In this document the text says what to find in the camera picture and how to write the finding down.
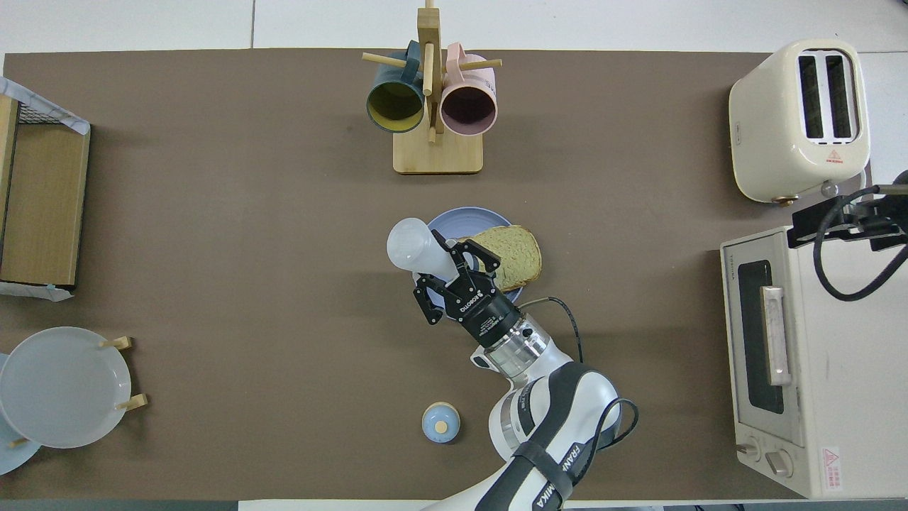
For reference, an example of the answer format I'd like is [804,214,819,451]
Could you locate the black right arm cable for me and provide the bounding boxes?
[813,186,908,302]

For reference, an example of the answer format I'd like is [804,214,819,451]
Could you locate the blue round plate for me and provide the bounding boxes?
[426,207,528,313]

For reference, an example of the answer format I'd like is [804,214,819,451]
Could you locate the wooden shelf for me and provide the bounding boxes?
[0,96,92,287]

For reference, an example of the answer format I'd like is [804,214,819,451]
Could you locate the white toaster oven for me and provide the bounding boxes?
[720,224,908,500]

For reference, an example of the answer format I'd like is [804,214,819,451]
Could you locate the pink mug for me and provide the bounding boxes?
[439,43,499,138]

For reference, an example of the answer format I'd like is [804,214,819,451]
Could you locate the white grid patterned cloth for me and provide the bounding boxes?
[0,76,92,136]

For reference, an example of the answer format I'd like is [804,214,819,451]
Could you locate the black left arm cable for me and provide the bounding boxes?
[520,297,639,455]

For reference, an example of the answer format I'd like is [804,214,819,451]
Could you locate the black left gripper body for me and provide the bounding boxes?
[454,285,524,348]

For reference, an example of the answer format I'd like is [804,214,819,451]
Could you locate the black wire basket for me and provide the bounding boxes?
[16,101,72,127]

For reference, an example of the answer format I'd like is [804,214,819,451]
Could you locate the brown table mat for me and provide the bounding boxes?
[0,48,875,501]

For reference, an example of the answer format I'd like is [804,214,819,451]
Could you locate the cream toaster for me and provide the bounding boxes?
[729,38,871,207]

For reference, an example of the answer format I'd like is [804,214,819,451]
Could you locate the wooden plate rack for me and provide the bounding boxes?
[9,336,148,448]

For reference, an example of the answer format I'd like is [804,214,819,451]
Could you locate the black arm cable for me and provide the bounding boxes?
[520,297,639,455]
[813,186,908,302]

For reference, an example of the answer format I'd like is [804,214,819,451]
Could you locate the white bottle with blue cap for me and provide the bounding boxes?
[387,218,462,281]

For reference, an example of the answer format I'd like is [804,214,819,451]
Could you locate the light blue plate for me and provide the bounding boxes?
[0,353,42,476]

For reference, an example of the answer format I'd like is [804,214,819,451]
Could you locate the white paper sheet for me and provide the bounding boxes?
[0,281,74,303]

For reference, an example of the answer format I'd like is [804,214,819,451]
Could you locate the dark teal mug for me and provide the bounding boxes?
[366,40,426,134]

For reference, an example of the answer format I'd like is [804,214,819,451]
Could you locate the pale grey plate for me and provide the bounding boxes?
[0,326,133,449]

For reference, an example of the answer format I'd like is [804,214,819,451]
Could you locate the small blue dome with knob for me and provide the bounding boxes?
[421,402,461,444]

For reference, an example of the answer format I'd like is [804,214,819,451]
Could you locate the bread slice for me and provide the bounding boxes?
[461,225,543,292]

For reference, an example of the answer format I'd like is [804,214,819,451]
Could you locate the wooden mug tree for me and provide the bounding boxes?
[362,0,503,175]

